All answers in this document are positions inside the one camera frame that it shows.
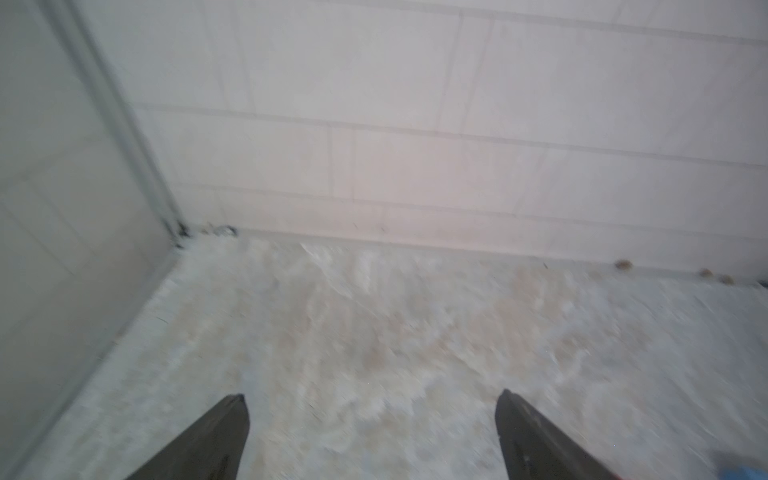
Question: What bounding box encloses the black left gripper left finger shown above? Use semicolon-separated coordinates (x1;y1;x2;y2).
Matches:
128;394;250;480

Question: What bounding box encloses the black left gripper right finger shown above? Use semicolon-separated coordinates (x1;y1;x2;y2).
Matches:
494;389;618;480

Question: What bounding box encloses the long blue lego brick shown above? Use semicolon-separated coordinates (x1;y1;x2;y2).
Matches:
712;451;768;480

